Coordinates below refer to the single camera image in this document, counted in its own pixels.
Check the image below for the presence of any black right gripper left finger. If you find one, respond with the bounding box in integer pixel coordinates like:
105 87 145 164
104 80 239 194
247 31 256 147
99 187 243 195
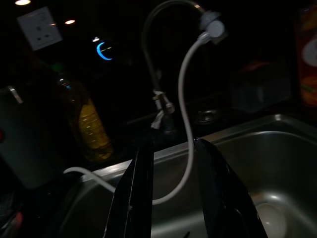
103 133 156 238

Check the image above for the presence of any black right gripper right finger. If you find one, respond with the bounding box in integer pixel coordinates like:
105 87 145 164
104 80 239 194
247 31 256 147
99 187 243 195
194 138 269 238

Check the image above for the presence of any white ceramic spoon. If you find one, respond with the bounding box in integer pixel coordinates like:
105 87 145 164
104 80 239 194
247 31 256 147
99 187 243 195
255 202 288 238

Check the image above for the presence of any stainless steel sink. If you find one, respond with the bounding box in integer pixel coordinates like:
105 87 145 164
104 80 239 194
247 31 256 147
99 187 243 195
58 114 317 238

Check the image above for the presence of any yellow dish soap bottle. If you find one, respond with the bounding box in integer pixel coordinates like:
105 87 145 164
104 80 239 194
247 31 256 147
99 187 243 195
51 63 114 162

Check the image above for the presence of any round metal countertop cap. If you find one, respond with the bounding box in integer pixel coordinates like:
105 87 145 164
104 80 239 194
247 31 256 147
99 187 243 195
194 108 218 124

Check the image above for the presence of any chrome gooseneck faucet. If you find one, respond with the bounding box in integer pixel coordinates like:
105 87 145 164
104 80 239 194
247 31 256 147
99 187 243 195
141 0 207 136

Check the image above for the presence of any clear plastic container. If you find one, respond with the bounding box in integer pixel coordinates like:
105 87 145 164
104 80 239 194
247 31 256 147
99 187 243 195
229 70 292 114

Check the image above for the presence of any grey water filter canister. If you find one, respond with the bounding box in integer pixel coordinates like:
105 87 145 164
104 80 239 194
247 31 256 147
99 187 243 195
0 85 65 190

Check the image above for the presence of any red hand soap pump bottle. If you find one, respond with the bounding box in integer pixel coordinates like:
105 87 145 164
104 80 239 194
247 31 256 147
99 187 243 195
296 4 317 109

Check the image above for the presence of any white flexible hose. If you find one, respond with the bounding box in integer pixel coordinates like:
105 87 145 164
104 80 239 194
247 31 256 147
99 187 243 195
63 37 208 206

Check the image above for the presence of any white faucet hose adapter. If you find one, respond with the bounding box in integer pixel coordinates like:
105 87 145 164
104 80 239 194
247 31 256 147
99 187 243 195
198 8 227 45

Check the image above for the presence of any white wall socket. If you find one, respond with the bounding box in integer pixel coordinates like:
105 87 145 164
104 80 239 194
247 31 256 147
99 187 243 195
16 6 63 52

